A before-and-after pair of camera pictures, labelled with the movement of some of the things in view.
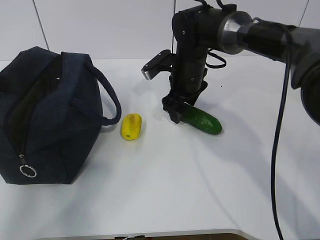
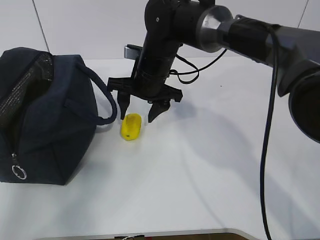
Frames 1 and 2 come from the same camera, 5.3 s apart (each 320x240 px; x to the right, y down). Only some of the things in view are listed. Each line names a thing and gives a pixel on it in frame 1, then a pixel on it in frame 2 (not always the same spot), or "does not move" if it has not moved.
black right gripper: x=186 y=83 → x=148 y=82
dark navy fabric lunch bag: x=51 y=114 does not move
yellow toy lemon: x=131 y=126 does not move
